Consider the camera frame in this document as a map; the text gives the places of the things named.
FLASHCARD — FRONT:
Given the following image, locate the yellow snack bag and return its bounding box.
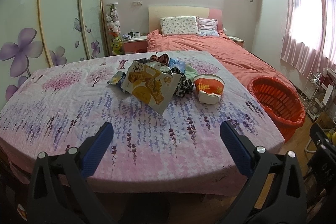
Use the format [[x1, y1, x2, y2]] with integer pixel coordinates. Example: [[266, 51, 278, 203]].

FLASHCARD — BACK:
[[121, 59, 181, 115]]

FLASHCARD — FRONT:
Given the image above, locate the floral white pillow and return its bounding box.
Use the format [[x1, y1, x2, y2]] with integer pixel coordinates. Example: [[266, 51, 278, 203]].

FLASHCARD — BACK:
[[159, 16, 199, 36]]

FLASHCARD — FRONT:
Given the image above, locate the blue cracker chip bag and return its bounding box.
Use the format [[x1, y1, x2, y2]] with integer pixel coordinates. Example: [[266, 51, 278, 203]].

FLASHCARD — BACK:
[[107, 71, 126, 86]]

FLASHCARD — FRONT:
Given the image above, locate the red white paper bowl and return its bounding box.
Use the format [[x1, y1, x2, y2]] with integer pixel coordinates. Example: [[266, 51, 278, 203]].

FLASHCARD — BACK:
[[194, 74, 225, 105]]

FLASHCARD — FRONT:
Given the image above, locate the white mug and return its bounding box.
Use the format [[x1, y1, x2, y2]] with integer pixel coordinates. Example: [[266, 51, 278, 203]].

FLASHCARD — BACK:
[[134, 32, 141, 38]]

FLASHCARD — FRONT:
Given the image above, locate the white wire rack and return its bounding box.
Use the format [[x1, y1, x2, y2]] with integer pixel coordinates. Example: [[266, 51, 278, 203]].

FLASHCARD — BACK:
[[299, 69, 335, 122]]

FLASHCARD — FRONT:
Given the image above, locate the striped pink pillow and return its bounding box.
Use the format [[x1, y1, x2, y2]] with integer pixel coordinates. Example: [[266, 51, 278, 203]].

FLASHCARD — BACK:
[[197, 17, 219, 37]]

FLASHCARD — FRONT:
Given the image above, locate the red plastic laundry basket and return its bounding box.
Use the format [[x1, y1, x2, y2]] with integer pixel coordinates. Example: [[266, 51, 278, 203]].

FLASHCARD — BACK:
[[247, 77, 306, 142]]

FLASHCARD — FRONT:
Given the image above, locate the floral pink purple tablecloth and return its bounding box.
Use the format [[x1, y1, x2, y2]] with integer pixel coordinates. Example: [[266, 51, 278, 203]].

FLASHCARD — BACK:
[[1, 51, 284, 196]]

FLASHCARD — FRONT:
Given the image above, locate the white flower-print wardrobe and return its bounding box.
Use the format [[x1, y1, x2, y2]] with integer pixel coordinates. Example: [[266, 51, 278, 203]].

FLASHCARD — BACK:
[[1, 0, 108, 105]]

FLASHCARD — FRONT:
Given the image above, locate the blue tissue pack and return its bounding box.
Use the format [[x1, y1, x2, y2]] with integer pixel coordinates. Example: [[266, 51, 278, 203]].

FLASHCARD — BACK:
[[169, 58, 185, 72]]

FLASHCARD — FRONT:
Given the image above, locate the black floral cloth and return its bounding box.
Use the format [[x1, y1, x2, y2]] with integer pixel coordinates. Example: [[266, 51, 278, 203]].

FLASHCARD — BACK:
[[171, 67, 194, 98]]

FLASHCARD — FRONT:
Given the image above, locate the beige pink headboard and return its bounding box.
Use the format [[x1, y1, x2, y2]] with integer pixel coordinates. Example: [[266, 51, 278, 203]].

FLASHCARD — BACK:
[[148, 6, 223, 32]]

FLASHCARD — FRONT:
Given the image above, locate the far bedside table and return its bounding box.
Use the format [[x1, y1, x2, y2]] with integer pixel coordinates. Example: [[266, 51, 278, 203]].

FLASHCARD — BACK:
[[227, 36, 244, 48]]

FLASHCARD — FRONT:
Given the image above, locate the coral pink duvet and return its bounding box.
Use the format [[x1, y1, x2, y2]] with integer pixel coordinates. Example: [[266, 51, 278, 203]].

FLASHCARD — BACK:
[[147, 30, 296, 91]]

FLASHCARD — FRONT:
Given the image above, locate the light green sock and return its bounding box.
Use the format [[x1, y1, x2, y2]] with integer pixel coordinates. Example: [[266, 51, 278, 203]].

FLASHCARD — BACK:
[[184, 63, 199, 82]]

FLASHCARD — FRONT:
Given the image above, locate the pink window curtain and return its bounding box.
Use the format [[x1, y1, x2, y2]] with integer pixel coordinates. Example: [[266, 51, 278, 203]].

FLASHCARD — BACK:
[[281, 0, 335, 77]]

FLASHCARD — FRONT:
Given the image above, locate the pink bedside table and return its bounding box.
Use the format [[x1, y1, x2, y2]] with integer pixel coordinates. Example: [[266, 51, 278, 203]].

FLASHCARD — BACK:
[[123, 36, 147, 54]]

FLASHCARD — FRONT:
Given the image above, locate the brown red scrunchie cloth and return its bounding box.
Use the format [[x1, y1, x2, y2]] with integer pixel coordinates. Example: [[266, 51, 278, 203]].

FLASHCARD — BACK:
[[150, 53, 169, 66]]

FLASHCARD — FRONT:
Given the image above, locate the hanging plush toy column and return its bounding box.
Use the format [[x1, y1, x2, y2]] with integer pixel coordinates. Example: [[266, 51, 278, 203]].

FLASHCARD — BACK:
[[106, 2, 124, 55]]

